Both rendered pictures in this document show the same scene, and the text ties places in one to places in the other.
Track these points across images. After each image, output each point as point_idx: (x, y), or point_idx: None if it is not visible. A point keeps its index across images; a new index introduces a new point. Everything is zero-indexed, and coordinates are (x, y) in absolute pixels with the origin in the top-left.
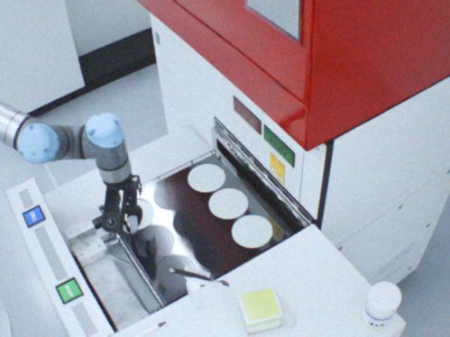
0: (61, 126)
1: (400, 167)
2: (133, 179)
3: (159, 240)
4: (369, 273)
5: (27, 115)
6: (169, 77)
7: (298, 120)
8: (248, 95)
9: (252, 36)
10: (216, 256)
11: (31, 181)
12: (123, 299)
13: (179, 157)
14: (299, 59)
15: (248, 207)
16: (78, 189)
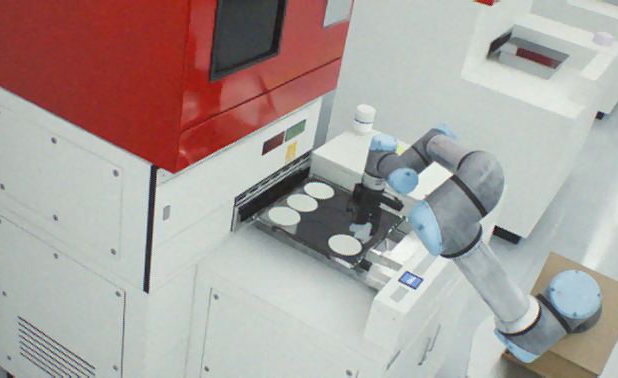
0: (407, 149)
1: None
2: (288, 283)
3: None
4: None
5: (434, 136)
6: (175, 244)
7: (337, 71)
8: (307, 101)
9: (320, 48)
10: (349, 202)
11: (379, 298)
12: (411, 241)
13: (245, 260)
14: (345, 29)
15: (300, 193)
16: (325, 320)
